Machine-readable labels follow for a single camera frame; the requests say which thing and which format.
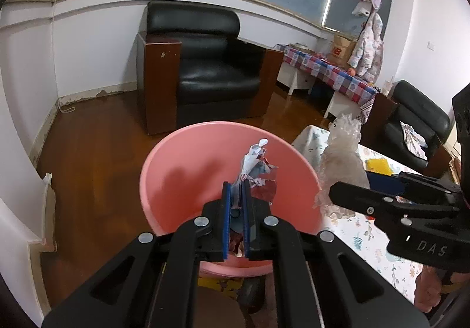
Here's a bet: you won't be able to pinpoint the table with floral tablecloth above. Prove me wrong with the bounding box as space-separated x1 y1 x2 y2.
292 125 441 310

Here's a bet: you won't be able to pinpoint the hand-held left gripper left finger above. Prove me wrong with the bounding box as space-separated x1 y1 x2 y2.
42 181 233 328

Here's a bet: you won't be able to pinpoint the printed snack wrapper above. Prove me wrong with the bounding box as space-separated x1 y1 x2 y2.
229 138 280 259

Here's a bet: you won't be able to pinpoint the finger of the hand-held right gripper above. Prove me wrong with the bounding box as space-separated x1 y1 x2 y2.
367 171 460 203
329 181 456 220

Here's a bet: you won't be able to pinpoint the black leather armchair wooden sides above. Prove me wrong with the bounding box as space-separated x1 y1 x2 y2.
137 1 284 135

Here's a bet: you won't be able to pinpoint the clear plastic wrap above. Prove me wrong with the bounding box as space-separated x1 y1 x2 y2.
313 114 371 220

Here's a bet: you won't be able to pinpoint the patterned cloth on armchair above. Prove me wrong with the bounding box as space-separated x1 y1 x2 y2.
400 121 429 160

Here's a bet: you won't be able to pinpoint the black wheel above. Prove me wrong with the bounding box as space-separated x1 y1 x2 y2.
237 277 266 314

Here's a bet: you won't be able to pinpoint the person's right hand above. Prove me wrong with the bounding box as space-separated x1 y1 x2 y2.
415 265 464 309

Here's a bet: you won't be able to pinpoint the yellow foam fruit net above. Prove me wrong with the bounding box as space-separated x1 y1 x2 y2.
366 157 392 176

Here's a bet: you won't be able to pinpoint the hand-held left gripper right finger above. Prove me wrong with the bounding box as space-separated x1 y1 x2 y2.
242 180 430 328

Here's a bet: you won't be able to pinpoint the cardboard box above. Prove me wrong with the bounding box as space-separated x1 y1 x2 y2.
328 33 357 66

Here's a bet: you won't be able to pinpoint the hanging floral padded jacket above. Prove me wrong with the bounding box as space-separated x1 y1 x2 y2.
347 12 384 82

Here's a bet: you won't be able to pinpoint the pink plastic bucket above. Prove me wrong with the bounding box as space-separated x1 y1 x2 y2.
140 121 326 279

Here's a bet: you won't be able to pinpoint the hanging white cloth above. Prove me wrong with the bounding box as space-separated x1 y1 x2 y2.
352 0 372 17

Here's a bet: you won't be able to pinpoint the table with checkered cloth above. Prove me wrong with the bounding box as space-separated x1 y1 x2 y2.
273 43 379 123

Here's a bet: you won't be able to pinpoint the white stool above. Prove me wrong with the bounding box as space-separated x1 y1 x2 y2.
276 63 313 95
323 92 348 119

